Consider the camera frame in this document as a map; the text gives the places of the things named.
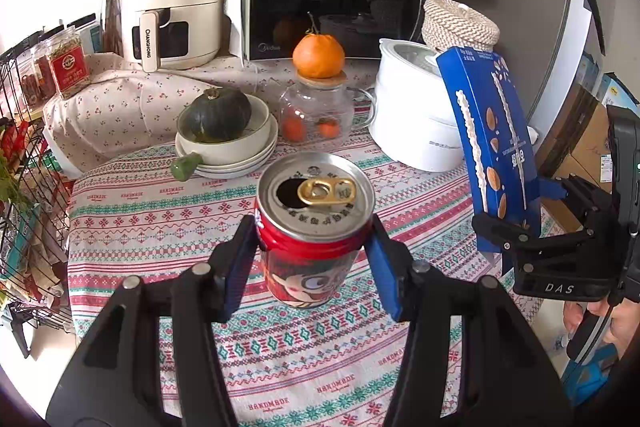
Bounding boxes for glass teapot with cork lid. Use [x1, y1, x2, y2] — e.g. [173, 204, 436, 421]
[278, 72, 375, 148]

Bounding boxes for person's right hand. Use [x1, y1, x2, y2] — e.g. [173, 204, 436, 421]
[562, 297, 640, 360]

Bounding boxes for orange tangerine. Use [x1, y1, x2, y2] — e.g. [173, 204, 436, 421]
[292, 12, 345, 79]

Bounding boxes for floral white cloth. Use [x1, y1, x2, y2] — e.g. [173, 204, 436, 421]
[41, 51, 392, 180]

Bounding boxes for red cartoon drink can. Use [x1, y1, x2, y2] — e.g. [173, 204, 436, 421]
[255, 150, 375, 309]

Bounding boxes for cardboard box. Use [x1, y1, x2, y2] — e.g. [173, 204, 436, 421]
[534, 81, 640, 233]

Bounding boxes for cream ceramic bowl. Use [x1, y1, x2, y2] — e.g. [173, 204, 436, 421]
[170, 87, 271, 181]

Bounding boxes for woven rope basket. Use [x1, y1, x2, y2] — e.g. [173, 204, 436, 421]
[421, 0, 500, 52]

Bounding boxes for white electric cooking pot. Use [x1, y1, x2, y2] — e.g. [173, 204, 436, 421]
[369, 38, 464, 172]

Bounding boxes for dark green pumpkin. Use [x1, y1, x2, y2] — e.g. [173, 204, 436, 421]
[177, 87, 252, 143]

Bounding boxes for blue biscuit stick box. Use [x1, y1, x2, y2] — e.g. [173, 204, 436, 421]
[436, 46, 541, 235]

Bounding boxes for black wire rack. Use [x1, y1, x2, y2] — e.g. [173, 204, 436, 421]
[1, 15, 101, 355]

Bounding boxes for stacked white plates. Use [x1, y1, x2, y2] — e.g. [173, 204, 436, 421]
[169, 115, 278, 181]

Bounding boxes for red label spice jar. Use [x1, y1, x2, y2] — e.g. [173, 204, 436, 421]
[46, 28, 90, 100]

